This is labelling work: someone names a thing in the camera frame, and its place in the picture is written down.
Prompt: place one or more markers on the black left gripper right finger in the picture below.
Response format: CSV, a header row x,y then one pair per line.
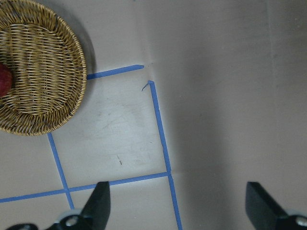
x,y
266,214

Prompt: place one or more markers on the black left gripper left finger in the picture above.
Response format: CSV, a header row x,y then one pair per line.
x,y
93,216

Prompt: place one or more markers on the wicker basket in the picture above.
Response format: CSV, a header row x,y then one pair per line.
x,y
48,68

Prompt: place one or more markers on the dark red apple in basket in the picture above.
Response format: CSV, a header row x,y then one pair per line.
x,y
5,80

